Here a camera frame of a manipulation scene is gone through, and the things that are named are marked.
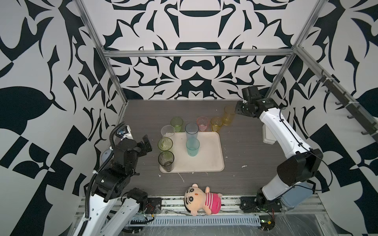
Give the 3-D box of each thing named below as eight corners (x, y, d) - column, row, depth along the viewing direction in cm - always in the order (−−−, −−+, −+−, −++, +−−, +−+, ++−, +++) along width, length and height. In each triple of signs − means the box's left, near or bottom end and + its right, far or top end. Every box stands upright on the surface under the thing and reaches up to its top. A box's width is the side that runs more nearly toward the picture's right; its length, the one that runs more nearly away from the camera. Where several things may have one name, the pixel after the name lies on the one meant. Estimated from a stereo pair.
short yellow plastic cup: (210, 132, 103) (212, 124, 96) (209, 124, 107) (211, 116, 100) (221, 132, 103) (223, 124, 96) (220, 124, 107) (222, 116, 100)
